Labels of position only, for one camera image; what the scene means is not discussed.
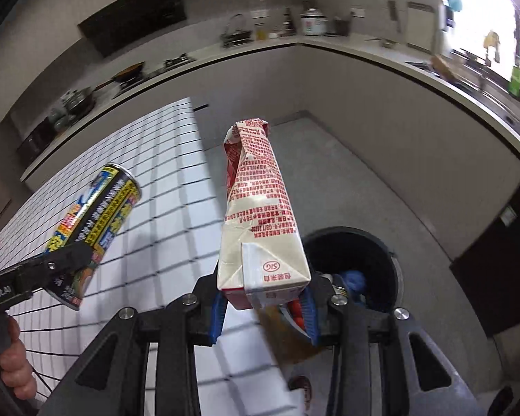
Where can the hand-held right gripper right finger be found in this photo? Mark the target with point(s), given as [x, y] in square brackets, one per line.
[310, 320]

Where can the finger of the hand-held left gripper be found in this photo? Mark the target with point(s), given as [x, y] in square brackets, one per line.
[56, 266]

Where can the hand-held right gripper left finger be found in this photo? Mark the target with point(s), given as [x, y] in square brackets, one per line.
[216, 320]

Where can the dark blue patterned packet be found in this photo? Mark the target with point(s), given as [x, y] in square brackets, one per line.
[354, 284]

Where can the printed drink can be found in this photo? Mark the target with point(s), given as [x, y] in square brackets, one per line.
[99, 208]

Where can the black plastic bucket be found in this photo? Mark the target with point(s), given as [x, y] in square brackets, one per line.
[372, 260]

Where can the red white milk carton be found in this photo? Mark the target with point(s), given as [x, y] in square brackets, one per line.
[260, 225]

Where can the person's left hand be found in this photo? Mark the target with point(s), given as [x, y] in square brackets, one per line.
[15, 364]

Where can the red patterned shoe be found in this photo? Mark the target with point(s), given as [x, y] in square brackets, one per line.
[300, 389]

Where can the black toaster oven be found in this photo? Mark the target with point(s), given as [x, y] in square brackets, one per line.
[34, 143]

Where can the ceramic jar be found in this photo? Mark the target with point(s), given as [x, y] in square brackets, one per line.
[57, 121]

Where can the grey pot with lid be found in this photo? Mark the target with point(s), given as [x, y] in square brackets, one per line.
[79, 99]

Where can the black built-in dishwasher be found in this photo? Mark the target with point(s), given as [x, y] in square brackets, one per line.
[498, 268]

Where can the dark wok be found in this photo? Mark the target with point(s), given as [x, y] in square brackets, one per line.
[128, 76]

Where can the beige kitchen base cabinets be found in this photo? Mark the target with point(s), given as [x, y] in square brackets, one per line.
[372, 108]

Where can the black gas stove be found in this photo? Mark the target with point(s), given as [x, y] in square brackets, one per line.
[177, 63]

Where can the black range hood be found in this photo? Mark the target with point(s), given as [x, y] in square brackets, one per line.
[134, 15]

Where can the metal kettle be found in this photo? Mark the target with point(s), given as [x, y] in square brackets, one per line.
[236, 32]

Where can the yellow oil bottle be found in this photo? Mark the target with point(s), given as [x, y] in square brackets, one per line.
[261, 34]

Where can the steel sink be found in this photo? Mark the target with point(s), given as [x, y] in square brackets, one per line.
[489, 91]

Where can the dark utensil holder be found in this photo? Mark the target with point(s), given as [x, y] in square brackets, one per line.
[342, 27]

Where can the dark glass bottle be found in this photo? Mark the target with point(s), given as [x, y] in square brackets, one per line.
[289, 24]

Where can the white rice cooker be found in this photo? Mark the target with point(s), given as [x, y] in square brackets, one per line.
[314, 21]

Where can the white cutting board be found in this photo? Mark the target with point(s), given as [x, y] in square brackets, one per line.
[420, 26]

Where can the green bottle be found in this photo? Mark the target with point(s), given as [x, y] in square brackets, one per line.
[515, 80]

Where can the kitchen cleaver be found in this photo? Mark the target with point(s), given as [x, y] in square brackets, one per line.
[395, 15]

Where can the kitchen window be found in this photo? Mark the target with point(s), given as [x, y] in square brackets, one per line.
[481, 8]

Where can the beige wall cabinets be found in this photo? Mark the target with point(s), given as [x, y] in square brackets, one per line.
[47, 52]

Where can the white wall socket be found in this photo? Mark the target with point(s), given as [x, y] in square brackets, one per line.
[357, 13]

